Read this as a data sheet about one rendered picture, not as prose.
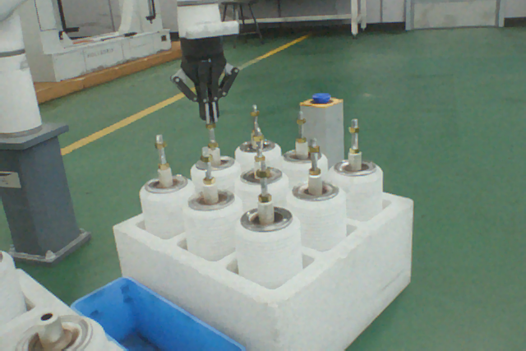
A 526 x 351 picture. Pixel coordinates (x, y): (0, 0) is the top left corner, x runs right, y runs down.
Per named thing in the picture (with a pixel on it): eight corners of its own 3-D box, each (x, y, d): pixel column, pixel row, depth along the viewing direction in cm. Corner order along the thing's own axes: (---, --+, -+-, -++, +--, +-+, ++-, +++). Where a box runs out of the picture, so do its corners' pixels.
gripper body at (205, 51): (214, 26, 89) (219, 76, 92) (170, 32, 86) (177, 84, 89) (230, 29, 83) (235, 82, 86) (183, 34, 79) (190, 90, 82)
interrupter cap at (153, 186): (137, 187, 85) (137, 182, 85) (175, 174, 89) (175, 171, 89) (156, 199, 79) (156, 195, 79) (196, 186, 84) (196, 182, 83)
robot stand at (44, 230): (4, 260, 113) (-30, 140, 103) (48, 231, 126) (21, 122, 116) (52, 268, 108) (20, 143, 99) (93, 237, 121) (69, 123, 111)
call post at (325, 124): (305, 228, 118) (298, 104, 108) (321, 217, 123) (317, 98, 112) (329, 236, 113) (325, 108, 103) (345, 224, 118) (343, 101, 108)
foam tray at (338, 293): (128, 308, 92) (112, 226, 86) (263, 228, 119) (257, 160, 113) (283, 413, 67) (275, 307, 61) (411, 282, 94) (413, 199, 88)
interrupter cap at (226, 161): (187, 168, 93) (186, 163, 92) (217, 156, 98) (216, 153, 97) (213, 175, 87) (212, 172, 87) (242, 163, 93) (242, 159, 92)
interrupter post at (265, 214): (274, 217, 70) (273, 196, 69) (275, 224, 68) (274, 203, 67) (258, 218, 70) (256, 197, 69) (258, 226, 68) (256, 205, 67)
